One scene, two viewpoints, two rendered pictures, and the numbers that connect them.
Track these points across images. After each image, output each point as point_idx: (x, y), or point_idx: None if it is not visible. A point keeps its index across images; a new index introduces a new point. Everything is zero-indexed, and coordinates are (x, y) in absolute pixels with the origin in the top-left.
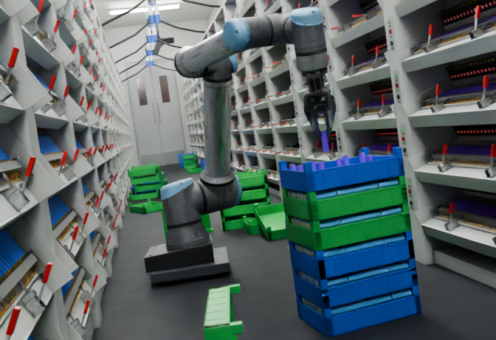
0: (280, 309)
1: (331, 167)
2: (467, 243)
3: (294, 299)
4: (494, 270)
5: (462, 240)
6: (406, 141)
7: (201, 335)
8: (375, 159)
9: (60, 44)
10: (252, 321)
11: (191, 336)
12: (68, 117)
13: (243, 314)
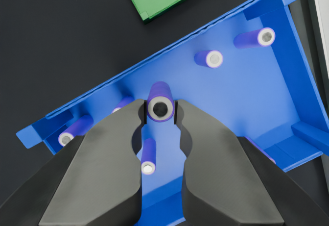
0: (92, 51)
1: (173, 224)
2: (313, 10)
3: (103, 23)
4: (311, 27)
5: (312, 0)
6: None
7: (33, 105)
8: (288, 38)
9: None
10: (73, 81)
11: (24, 107)
12: None
13: (57, 59)
